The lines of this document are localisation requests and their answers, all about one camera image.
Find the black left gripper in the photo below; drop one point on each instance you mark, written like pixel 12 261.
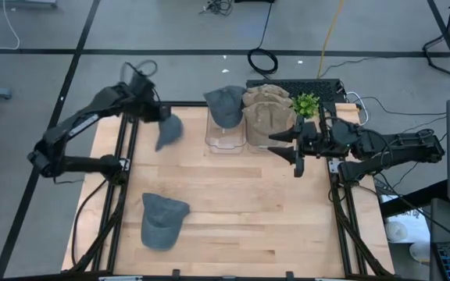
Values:
pixel 147 97

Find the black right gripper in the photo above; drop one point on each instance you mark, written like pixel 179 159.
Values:
pixel 315 140

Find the beige baseball cap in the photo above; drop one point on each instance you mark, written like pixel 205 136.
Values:
pixel 268 89
pixel 266 99
pixel 266 125

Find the grey denim baseball cap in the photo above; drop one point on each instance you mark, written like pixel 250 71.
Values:
pixel 170 132
pixel 225 105
pixel 162 222

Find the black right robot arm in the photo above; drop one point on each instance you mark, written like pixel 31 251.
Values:
pixel 404 148

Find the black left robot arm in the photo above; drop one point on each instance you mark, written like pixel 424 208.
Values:
pixel 80 121

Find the green artificial plant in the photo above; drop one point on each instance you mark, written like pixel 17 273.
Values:
pixel 306 105

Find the black aluminium frame rail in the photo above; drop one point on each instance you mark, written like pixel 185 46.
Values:
pixel 360 250
pixel 344 250
pixel 102 250
pixel 114 250

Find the black rail clip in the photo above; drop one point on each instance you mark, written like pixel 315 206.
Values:
pixel 289 275
pixel 176 273

